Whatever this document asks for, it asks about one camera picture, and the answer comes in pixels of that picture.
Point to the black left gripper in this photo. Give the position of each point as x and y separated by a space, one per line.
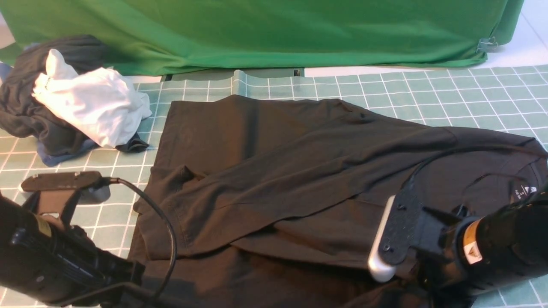
59 268

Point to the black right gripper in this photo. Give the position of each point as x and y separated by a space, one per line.
500 268

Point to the dark gray long-sleeved shirt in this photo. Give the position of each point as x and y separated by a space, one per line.
275 204

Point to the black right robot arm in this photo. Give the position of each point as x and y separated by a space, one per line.
470 256

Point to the dark gray crumpled garment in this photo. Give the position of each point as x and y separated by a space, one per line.
61 93

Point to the white crumpled garment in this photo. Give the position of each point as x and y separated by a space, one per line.
102 103

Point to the metal binder clip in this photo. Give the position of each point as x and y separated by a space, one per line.
486 45

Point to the green backdrop cloth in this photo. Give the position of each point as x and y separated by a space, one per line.
159 37

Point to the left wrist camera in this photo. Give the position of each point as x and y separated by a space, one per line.
60 193

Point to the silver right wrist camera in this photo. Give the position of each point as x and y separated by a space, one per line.
407 224

